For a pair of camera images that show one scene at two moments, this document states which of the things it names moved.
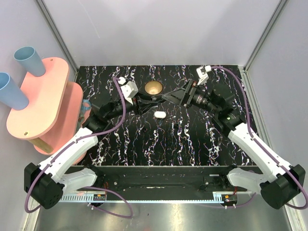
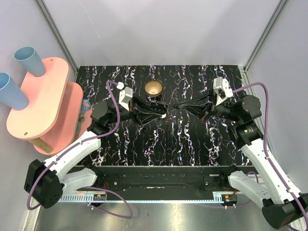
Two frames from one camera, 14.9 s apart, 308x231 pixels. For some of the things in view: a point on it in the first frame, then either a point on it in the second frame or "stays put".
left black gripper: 137,106 → 134,111
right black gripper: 183,96 → 201,107
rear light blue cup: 27,57 stays put
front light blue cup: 11,95 stays put
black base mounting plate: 160,180 stays put
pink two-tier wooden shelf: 55,111 stays put
